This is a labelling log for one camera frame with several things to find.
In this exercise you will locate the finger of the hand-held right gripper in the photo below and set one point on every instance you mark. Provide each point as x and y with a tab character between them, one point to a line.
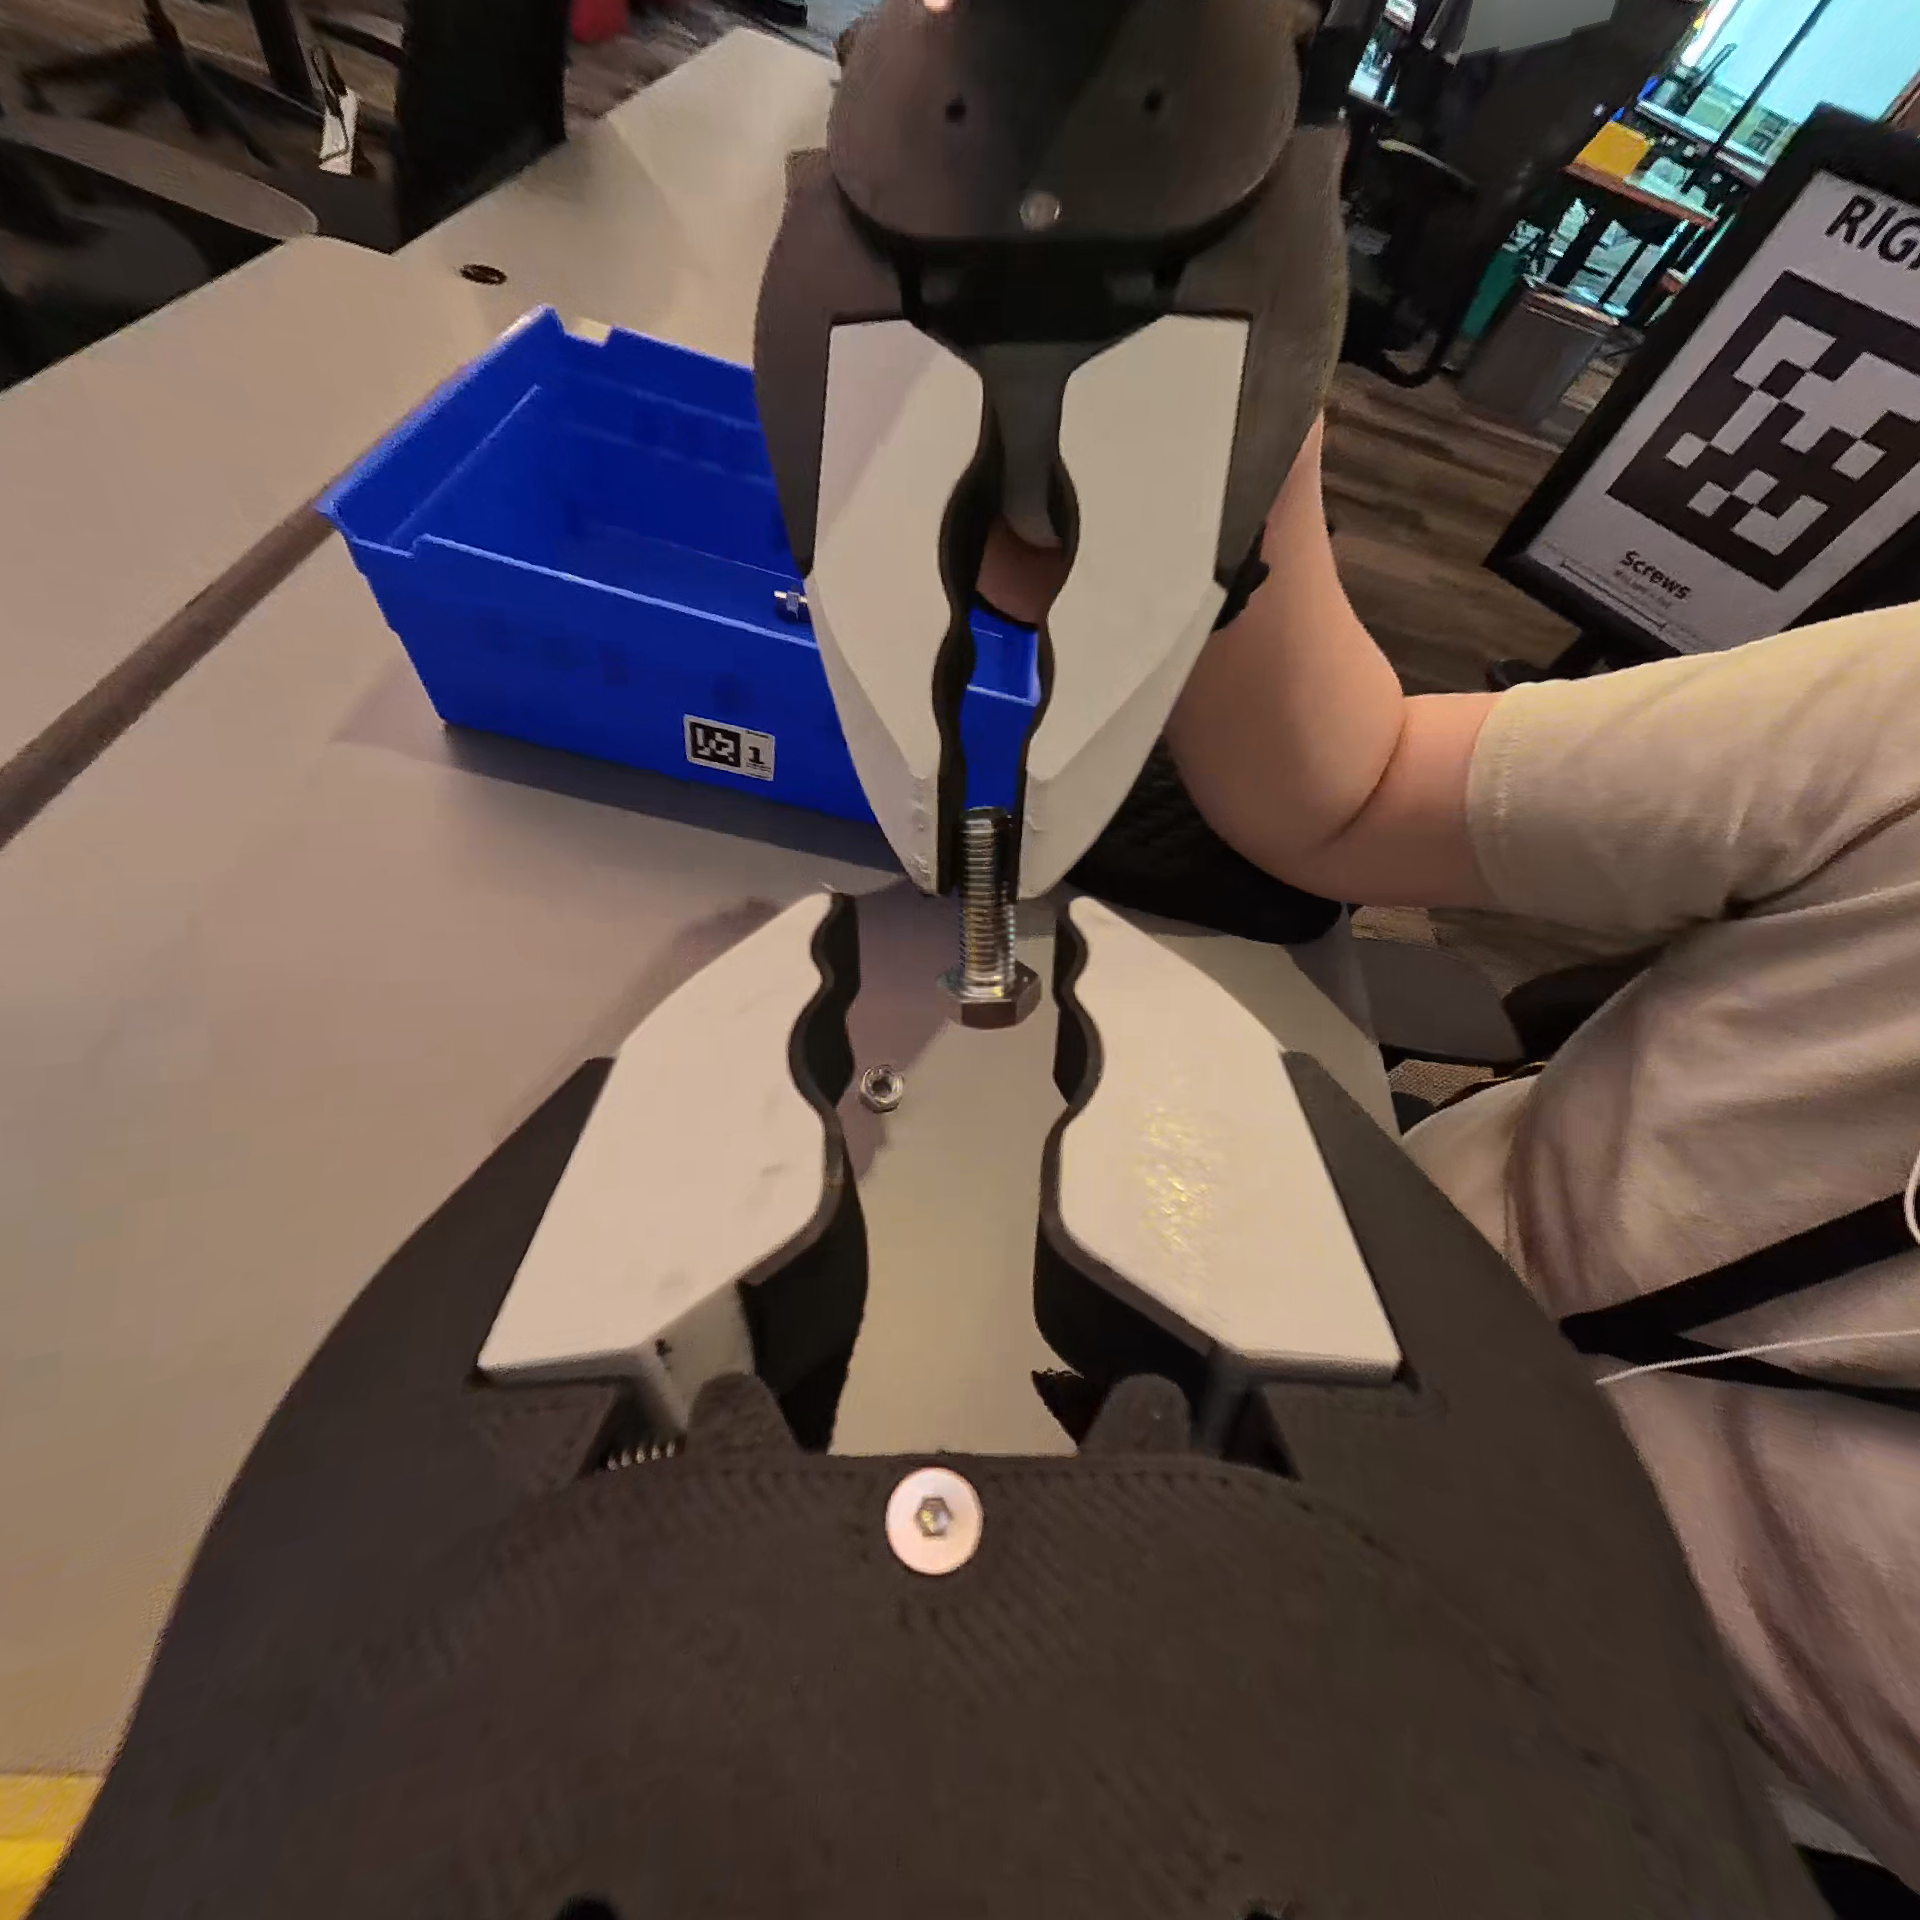
885	569
1148	569

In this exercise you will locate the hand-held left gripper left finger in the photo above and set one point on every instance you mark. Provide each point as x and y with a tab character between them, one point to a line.
676	1200

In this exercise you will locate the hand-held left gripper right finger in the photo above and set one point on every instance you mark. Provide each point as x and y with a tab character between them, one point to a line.
1215	1200

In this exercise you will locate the steel hex nut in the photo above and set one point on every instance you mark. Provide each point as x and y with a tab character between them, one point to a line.
884	1102

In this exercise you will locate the blue plastic bin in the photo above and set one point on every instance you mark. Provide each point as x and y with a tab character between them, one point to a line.
570	646

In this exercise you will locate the person's right forearm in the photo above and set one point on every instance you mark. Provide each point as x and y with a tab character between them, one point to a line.
1320	780

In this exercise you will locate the person's right hand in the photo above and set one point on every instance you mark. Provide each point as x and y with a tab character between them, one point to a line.
1026	580

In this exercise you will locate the black desk chair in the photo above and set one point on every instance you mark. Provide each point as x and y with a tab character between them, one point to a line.
1440	1004

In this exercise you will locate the grey trash can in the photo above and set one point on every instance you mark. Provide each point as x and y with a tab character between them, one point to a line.
1545	368

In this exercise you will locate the person's torso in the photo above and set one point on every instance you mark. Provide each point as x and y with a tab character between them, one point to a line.
1725	974

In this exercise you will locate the yellow storage bin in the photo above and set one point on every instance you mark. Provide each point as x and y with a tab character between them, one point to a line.
1616	149

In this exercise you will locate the black framed marker sign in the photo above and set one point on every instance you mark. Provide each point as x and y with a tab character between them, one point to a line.
1770	422

